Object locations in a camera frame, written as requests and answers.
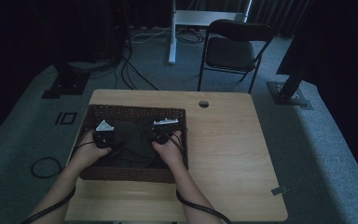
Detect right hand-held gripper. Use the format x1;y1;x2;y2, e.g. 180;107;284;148
149;118;180;146

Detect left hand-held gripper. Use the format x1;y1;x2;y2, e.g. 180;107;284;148
92;119;117;149

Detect dark cloth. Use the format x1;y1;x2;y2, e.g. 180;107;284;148
101;119;166;169

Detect brown woven basket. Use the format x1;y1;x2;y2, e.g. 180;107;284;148
78;104;189;184

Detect person's right hand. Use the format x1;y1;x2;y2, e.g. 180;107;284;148
151;130;185;170

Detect person's left hand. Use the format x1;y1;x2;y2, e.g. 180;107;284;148
70;130;113;172

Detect black folding chair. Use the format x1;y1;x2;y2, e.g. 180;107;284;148
197;19;275;94

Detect grey tape strip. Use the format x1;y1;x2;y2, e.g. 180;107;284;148
270;185;289;197

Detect black stand base right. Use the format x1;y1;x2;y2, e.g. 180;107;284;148
267;69;314;111

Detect black floor cables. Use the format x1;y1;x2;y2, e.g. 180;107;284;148
114;29;206;91

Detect white desk frame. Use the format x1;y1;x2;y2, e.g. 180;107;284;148
168;0;254;65

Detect white floor cable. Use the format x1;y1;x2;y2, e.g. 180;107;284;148
130;25;172;44

